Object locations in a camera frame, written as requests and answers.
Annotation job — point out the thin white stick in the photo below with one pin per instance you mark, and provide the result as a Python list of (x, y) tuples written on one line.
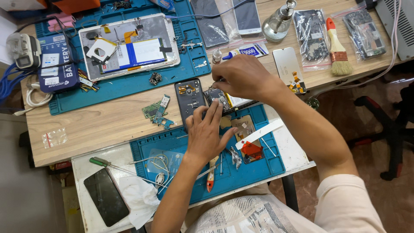
[(268, 147)]

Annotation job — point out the orange box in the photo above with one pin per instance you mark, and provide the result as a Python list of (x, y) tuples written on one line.
[(76, 5)]

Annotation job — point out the black phone back housing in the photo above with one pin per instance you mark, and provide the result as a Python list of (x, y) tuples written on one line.
[(189, 100)]

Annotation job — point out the black smartphone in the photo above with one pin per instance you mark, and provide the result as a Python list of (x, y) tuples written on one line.
[(106, 197)]

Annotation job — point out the green phone circuit board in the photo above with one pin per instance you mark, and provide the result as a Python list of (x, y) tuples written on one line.
[(158, 111)]

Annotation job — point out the glass alcohol dispenser bottle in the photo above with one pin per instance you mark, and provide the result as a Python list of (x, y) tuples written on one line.
[(275, 27)]

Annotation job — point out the person's white shirt sleeve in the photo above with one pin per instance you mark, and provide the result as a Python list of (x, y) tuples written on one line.
[(346, 207)]

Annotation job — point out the bagged phone frame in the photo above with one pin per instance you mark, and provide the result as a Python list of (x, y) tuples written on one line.
[(311, 37), (365, 34)]

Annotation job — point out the silver screen panel with flex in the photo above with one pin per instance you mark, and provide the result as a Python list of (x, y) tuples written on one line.
[(286, 68)]

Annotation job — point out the person's printed shorts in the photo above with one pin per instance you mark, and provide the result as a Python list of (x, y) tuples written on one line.
[(239, 215)]

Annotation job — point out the white earphones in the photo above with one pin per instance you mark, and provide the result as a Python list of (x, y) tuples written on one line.
[(160, 174)]

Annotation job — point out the person's left hand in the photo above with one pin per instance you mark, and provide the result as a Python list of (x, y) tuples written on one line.
[(203, 139)]

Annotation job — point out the grey metal device box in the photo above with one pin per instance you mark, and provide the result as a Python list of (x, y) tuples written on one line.
[(396, 26)]

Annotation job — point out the crumpled white tissue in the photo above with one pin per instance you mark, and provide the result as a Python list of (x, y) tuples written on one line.
[(139, 200)]

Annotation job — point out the crumpled foil piece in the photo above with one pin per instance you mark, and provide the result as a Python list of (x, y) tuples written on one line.
[(235, 158)]

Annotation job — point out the white paper strip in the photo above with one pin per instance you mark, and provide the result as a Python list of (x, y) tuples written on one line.
[(262, 132)]

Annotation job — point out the white power adapter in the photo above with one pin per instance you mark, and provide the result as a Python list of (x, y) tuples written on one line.
[(23, 51)]

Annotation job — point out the small clear plastic bag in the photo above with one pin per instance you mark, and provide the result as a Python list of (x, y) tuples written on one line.
[(55, 137)]

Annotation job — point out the white smartphone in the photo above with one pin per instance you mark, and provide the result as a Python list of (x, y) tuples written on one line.
[(246, 16)]

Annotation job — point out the blue white glue tube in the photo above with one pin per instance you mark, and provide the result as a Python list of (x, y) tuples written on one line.
[(247, 51)]

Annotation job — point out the metal tweezers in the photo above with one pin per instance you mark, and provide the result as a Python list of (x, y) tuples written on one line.
[(207, 172)]

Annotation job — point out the opened white tablet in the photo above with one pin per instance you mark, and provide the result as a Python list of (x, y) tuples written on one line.
[(129, 48)]

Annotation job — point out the person's right fingers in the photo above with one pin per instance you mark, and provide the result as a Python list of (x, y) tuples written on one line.
[(223, 72)]

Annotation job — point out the small blue repair mat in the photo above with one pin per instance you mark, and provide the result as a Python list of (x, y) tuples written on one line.
[(200, 181)]

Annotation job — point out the large blue repair mat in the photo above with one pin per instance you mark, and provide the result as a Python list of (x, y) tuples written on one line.
[(135, 87)]

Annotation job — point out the dark blue battery box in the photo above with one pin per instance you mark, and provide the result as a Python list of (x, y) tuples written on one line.
[(58, 68)]

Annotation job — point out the small clear capped bottle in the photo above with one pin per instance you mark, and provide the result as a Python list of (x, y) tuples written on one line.
[(216, 56)]

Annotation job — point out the bunch of coloured flex strips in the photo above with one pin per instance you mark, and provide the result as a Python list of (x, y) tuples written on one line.
[(87, 82)]

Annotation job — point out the black office chair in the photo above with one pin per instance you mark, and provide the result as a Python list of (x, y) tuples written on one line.
[(393, 129)]

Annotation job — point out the person's right hand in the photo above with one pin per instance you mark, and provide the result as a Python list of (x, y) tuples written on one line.
[(249, 77)]

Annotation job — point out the clear plastic card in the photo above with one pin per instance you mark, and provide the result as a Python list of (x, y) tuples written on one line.
[(173, 160)]

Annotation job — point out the bagged dark phone screen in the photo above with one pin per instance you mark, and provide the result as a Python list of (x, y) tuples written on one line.
[(212, 24)]

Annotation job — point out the phone with battery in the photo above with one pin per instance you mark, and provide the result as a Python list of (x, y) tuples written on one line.
[(233, 101)]

